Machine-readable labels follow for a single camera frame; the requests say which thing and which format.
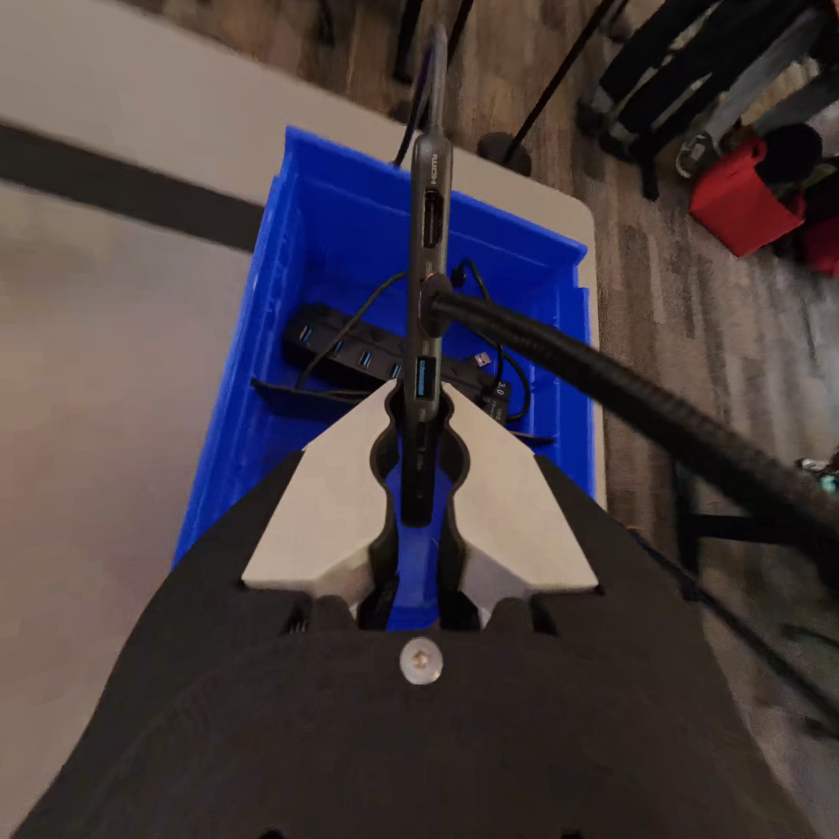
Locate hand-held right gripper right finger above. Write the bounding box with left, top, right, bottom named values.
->
left=437, top=387, right=601, bottom=628

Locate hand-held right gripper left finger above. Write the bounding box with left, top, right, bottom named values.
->
left=243, top=385, right=401, bottom=628

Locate orange usb cable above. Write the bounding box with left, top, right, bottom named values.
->
left=415, top=273, right=839, bottom=545

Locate blue plastic bin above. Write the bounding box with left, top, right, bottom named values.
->
left=171, top=125, right=599, bottom=633

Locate slim black usb hub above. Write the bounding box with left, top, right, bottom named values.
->
left=399, top=132, right=457, bottom=528

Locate slim hub black cable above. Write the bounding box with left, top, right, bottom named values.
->
left=394, top=0, right=454, bottom=165

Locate red plastic bin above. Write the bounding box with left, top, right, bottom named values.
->
left=689, top=129, right=839, bottom=279

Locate black pole stand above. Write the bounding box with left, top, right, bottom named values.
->
left=475, top=0, right=620, bottom=179

